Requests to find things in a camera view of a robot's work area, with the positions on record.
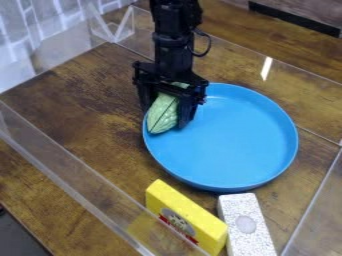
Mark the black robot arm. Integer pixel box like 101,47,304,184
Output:
133,0,212,128

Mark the black cable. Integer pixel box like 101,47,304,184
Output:
190,28,213,58

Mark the yellow sponge block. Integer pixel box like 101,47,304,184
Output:
145,178,230,256

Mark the green bitter gourd toy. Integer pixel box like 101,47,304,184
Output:
147,92,180,134

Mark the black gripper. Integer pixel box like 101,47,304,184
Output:
133,61,209,129

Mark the blue round tray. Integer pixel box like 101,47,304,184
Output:
143,83,300,193

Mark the white speckled block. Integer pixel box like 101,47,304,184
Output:
218,193,278,256

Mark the white curtain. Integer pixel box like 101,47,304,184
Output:
0,0,137,93

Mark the clear acrylic enclosure wall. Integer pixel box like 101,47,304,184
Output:
0,0,342,256

